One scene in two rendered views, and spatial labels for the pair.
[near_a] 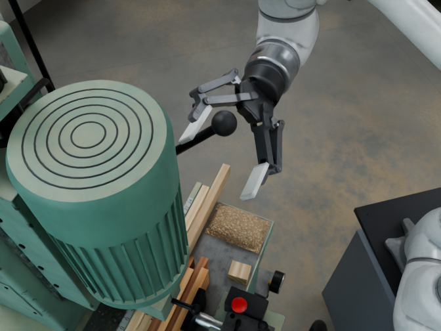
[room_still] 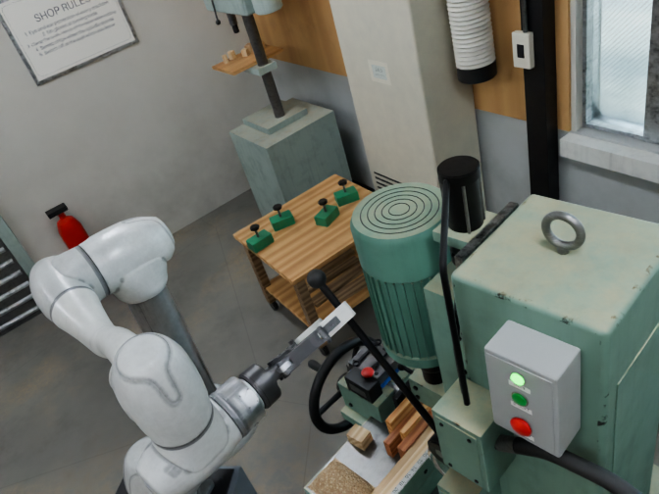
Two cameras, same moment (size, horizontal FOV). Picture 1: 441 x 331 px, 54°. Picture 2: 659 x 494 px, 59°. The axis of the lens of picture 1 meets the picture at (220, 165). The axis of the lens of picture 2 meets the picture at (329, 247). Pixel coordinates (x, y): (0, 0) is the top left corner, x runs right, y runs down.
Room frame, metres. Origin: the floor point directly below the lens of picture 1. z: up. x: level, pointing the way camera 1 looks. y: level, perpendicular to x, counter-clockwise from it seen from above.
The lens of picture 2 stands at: (1.06, 0.46, 2.06)
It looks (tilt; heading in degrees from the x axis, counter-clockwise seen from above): 35 degrees down; 212
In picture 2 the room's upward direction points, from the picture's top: 18 degrees counter-clockwise
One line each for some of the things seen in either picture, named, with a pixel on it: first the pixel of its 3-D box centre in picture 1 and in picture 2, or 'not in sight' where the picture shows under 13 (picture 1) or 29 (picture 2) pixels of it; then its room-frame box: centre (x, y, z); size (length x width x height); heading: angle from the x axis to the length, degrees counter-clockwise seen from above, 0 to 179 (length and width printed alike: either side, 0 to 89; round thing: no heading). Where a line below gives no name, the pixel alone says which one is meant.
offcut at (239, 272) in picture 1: (239, 272); (359, 436); (0.37, -0.04, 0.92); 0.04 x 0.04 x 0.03; 72
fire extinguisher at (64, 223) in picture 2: not in sight; (81, 246); (-0.94, -2.54, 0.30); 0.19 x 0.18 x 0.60; 59
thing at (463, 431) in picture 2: not in sight; (474, 434); (0.51, 0.28, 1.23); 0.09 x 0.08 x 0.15; 67
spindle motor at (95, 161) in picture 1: (117, 208); (414, 277); (0.29, 0.14, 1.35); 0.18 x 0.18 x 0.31
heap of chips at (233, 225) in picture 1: (238, 224); (341, 484); (0.49, -0.04, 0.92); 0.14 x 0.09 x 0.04; 67
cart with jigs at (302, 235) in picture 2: not in sight; (326, 255); (-0.95, -0.83, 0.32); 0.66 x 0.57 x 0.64; 147
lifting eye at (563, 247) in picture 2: not in sight; (563, 231); (0.40, 0.41, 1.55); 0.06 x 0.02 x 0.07; 67
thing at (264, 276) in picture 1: (251, 282); not in sight; (0.48, -0.09, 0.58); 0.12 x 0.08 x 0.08; 67
